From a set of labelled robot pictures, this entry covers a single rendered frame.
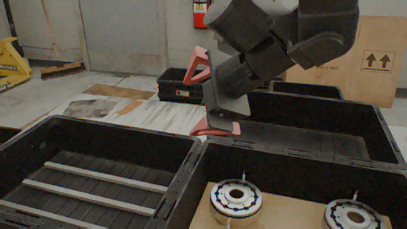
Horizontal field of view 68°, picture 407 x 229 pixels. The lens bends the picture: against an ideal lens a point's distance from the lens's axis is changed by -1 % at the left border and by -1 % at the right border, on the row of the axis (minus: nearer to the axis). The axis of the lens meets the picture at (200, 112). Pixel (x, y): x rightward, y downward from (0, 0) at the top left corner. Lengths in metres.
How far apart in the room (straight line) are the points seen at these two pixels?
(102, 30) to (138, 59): 0.53
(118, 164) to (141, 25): 2.86
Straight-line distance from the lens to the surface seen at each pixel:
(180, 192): 0.52
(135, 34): 3.60
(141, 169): 0.75
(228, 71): 0.42
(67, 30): 4.08
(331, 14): 0.34
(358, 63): 3.23
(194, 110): 1.28
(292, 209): 0.66
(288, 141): 0.87
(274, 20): 0.36
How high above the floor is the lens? 1.28
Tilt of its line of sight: 28 degrees down
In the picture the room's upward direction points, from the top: straight up
